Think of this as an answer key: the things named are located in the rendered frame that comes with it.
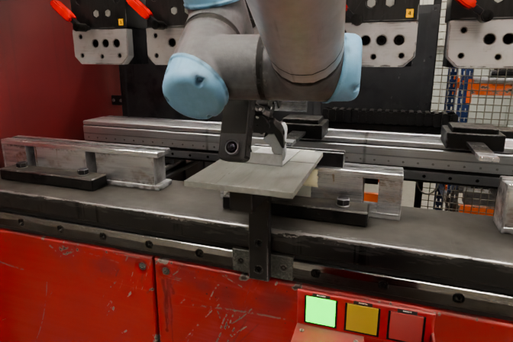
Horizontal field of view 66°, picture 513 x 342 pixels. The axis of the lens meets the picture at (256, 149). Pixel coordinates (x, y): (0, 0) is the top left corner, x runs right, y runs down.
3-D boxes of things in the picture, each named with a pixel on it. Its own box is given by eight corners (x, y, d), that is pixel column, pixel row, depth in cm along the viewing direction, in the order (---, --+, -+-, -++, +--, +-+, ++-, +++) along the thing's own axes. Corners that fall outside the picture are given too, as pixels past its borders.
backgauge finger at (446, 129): (453, 165, 78) (456, 140, 77) (440, 139, 102) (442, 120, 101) (524, 170, 74) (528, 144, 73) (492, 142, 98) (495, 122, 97)
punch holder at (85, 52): (75, 64, 94) (67, -11, 90) (100, 63, 102) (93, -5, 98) (128, 64, 89) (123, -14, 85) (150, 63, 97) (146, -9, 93)
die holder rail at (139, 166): (4, 172, 112) (0, 139, 109) (23, 166, 117) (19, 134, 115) (159, 191, 96) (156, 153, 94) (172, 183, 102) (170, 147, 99)
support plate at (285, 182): (183, 186, 64) (183, 180, 63) (241, 150, 88) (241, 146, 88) (292, 199, 58) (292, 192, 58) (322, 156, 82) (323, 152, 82)
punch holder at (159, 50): (147, 64, 88) (143, -15, 84) (168, 63, 95) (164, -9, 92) (209, 65, 83) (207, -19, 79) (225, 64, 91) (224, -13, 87)
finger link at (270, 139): (301, 139, 76) (282, 107, 70) (295, 164, 73) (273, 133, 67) (287, 140, 78) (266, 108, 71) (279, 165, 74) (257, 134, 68)
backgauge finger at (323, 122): (258, 150, 91) (258, 127, 90) (286, 130, 115) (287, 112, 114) (310, 153, 87) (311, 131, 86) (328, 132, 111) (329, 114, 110)
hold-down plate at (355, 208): (222, 208, 85) (221, 195, 84) (231, 200, 90) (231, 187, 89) (366, 227, 76) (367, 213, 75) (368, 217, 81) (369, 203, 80)
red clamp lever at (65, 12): (50, -3, 87) (80, 26, 86) (64, -1, 91) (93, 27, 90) (46, 4, 88) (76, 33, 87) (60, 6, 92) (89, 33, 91)
